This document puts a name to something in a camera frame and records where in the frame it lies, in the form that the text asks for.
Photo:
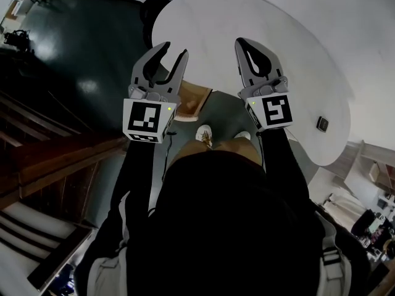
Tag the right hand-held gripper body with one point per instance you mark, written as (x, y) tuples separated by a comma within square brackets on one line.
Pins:
[(276, 109)]

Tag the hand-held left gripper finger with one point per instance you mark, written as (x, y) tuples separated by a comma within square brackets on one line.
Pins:
[(180, 72), (140, 68)]

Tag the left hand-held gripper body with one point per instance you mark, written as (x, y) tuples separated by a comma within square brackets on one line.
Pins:
[(142, 119)]

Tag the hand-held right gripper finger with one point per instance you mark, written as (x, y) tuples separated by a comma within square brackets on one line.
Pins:
[(273, 65), (241, 63)]

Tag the small black item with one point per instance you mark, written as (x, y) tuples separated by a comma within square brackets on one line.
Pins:
[(322, 124)]

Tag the person's left forearm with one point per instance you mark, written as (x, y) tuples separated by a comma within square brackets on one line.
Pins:
[(135, 171)]

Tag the person's right forearm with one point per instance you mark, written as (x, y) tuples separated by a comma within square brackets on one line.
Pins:
[(282, 156)]

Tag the white table top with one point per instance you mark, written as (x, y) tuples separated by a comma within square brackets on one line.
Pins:
[(216, 23)]

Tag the person's black top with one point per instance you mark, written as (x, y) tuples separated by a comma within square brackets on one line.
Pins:
[(222, 227)]

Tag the person's right white shoe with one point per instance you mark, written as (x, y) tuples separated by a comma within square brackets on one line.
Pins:
[(243, 135)]

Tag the person's white shoe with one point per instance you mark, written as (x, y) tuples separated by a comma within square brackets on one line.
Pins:
[(204, 132), (243, 135)]

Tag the black chair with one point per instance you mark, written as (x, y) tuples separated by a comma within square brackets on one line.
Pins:
[(148, 17)]

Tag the person's right tan trouser leg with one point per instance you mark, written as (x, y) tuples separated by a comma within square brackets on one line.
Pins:
[(239, 148)]

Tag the person's tan trouser leg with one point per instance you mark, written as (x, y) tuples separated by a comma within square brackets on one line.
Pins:
[(188, 154), (239, 148)]

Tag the person's left tan trouser leg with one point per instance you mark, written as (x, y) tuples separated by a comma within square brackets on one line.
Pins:
[(188, 154)]

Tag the person's left white shoe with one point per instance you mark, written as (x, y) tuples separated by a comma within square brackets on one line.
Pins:
[(204, 132)]

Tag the wooden staircase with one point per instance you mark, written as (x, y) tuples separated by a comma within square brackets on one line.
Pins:
[(46, 171)]

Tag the light wooden shelf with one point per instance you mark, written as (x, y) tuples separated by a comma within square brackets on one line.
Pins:
[(370, 168)]

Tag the black equipment on floor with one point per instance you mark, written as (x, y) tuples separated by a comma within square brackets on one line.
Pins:
[(17, 40)]

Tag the cluttered white desk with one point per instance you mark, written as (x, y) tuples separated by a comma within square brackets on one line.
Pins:
[(367, 220)]

